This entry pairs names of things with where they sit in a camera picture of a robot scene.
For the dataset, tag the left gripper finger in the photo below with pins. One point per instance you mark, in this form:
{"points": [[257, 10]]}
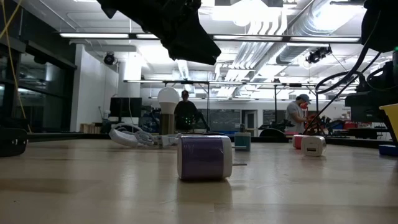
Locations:
{"points": [[192, 46]]}

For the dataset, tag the blue rectangular case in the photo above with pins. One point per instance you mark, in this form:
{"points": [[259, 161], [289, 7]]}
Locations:
{"points": [[388, 150]]}

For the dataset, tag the red and white wall charger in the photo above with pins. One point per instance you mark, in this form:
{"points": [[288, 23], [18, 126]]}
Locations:
{"points": [[296, 142]]}

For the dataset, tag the blue and white wall charger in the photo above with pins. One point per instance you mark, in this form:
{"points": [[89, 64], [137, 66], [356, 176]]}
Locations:
{"points": [[242, 142]]}

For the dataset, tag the purple and white wall charger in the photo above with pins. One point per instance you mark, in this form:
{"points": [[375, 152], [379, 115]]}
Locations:
{"points": [[202, 158]]}

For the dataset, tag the black power adapter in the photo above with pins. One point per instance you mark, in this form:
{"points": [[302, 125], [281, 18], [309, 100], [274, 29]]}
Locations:
{"points": [[12, 142]]}

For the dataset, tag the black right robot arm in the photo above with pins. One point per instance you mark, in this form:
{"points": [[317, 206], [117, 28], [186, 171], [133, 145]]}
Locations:
{"points": [[381, 25]]}

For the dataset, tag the yellow plastic basket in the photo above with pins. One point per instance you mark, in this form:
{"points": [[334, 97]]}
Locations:
{"points": [[392, 115]]}

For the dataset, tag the white light bulb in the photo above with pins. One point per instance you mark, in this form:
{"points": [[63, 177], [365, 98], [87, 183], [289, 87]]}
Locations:
{"points": [[168, 99]]}

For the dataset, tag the black round ceiling device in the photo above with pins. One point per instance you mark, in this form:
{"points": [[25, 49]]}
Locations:
{"points": [[109, 58]]}

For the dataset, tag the long ceiling light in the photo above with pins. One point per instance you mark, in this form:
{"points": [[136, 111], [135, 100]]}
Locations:
{"points": [[93, 35], [325, 39]]}

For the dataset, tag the person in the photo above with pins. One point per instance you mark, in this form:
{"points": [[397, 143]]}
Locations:
{"points": [[295, 116], [185, 113]]}

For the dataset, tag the black computer monitor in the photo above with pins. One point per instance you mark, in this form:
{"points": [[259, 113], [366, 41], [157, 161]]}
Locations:
{"points": [[125, 107]]}

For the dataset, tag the wooden crate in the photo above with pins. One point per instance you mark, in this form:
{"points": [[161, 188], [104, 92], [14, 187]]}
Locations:
{"points": [[90, 127]]}

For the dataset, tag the black hanging camera rig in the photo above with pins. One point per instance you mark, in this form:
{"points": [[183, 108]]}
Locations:
{"points": [[317, 54]]}

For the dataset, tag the white and black wall charger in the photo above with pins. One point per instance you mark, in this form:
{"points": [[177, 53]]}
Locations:
{"points": [[313, 145]]}

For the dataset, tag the silver ventilation duct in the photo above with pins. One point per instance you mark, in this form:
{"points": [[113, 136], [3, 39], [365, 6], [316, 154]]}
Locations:
{"points": [[308, 28]]}

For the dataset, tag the black background rig frame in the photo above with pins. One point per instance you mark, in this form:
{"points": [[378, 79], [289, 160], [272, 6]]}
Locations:
{"points": [[275, 102]]}

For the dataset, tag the black curved frame bracket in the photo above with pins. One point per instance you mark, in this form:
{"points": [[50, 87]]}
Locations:
{"points": [[273, 133]]}

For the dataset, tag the black metal table frame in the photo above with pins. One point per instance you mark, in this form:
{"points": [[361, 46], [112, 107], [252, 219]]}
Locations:
{"points": [[62, 137]]}

